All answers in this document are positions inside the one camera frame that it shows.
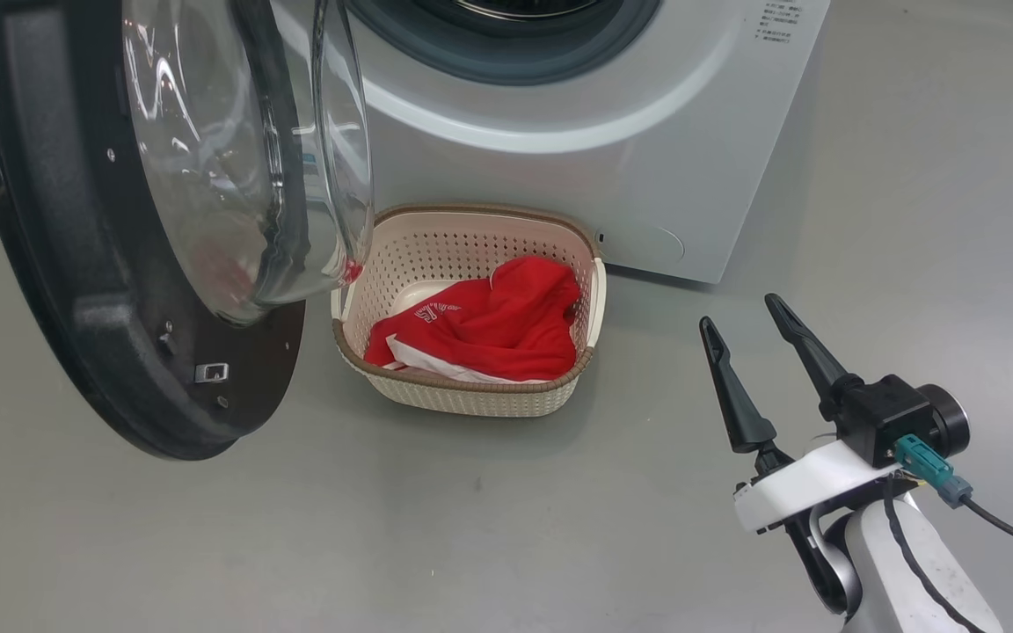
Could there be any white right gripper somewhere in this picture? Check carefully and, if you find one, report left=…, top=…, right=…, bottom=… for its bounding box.
left=698, top=293, right=907, bottom=535

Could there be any round glass washing machine door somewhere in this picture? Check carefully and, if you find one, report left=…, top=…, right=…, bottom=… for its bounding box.
left=0, top=0, right=375, bottom=462

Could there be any red jersey with white lettering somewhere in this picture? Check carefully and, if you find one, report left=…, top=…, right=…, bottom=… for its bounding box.
left=364, top=255, right=582, bottom=383

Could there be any red jersey with white hem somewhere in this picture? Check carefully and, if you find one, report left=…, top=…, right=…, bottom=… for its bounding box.
left=383, top=334, right=551, bottom=385

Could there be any white washing machine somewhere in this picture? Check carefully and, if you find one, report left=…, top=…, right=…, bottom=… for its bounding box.
left=331, top=0, right=833, bottom=285

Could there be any beige perforated laundry basket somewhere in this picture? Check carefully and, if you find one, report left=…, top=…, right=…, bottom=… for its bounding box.
left=331, top=202, right=607, bottom=418

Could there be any right cable with teal connector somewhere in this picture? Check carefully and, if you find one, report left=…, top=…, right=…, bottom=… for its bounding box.
left=893, top=433, right=1013, bottom=566

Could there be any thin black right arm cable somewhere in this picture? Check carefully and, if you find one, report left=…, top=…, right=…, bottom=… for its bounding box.
left=883, top=475, right=991, bottom=633

